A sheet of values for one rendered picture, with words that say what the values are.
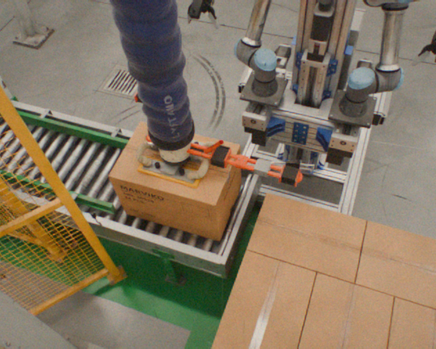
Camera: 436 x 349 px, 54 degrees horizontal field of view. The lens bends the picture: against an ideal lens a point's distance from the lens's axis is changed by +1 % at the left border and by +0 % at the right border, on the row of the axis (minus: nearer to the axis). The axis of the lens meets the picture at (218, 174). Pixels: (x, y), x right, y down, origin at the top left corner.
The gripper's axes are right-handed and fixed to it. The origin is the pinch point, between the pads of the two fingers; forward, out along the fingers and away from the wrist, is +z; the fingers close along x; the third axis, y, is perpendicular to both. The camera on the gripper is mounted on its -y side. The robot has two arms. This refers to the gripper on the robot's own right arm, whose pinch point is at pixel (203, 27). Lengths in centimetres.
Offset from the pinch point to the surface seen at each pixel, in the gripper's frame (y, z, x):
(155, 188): -57, 57, 9
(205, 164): -41, 48, -13
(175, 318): -93, 152, -4
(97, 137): -15, 90, 77
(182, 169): -45, 52, -2
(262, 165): -37, 42, -41
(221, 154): -37, 42, -20
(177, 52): -38.6, -17.7, -6.6
